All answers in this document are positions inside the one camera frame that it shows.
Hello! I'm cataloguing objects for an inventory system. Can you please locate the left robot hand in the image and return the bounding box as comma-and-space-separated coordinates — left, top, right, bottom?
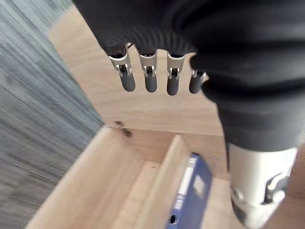
75, 0, 305, 229

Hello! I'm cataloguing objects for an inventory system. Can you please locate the dark metal cabinet hinge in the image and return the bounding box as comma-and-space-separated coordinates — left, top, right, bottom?
113, 120, 132, 138

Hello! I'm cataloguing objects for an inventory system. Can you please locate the blue binder folder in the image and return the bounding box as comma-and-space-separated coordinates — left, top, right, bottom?
166, 152, 214, 229

